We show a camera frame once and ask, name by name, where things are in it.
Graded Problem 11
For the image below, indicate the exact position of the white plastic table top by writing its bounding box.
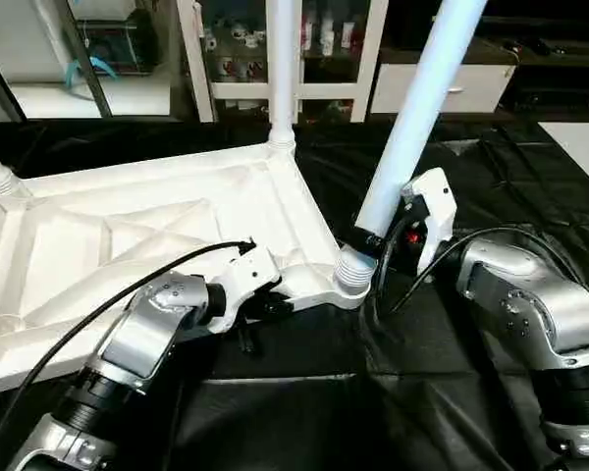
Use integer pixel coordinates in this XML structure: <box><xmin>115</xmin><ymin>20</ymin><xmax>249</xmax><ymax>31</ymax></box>
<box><xmin>0</xmin><ymin>137</ymin><xmax>375</xmax><ymax>399</ymax></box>

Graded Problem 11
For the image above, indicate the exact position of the black table mat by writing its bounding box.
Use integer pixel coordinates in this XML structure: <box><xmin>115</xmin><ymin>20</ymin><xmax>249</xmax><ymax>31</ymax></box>
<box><xmin>0</xmin><ymin>116</ymin><xmax>589</xmax><ymax>471</ymax></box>

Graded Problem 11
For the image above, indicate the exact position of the white drawer unit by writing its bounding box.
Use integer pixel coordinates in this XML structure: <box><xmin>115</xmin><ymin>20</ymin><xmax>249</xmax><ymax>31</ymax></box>
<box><xmin>369</xmin><ymin>61</ymin><xmax>520</xmax><ymax>116</ymax></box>

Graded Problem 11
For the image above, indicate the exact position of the white glass door cabinet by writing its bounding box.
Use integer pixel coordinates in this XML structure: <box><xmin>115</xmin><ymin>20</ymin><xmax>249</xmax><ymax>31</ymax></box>
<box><xmin>177</xmin><ymin>0</ymin><xmax>390</xmax><ymax>125</ymax></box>

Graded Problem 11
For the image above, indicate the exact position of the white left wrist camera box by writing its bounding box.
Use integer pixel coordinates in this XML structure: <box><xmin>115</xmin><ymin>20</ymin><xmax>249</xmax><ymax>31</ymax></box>
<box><xmin>207</xmin><ymin>242</ymin><xmax>285</xmax><ymax>336</ymax></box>

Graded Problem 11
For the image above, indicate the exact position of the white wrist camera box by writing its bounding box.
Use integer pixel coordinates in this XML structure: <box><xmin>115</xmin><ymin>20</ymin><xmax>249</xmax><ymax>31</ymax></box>
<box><xmin>400</xmin><ymin>166</ymin><xmax>459</xmax><ymax>282</ymax></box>
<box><xmin>207</xmin><ymin>242</ymin><xmax>285</xmax><ymax>336</ymax></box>

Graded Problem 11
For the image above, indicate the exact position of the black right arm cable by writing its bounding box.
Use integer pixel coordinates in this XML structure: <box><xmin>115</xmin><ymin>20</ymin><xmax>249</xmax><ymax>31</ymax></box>
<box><xmin>370</xmin><ymin>220</ymin><xmax>589</xmax><ymax>327</ymax></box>

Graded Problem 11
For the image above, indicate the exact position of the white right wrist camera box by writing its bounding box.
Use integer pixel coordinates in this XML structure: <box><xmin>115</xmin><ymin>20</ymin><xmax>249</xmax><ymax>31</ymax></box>
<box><xmin>400</xmin><ymin>166</ymin><xmax>459</xmax><ymax>282</ymax></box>

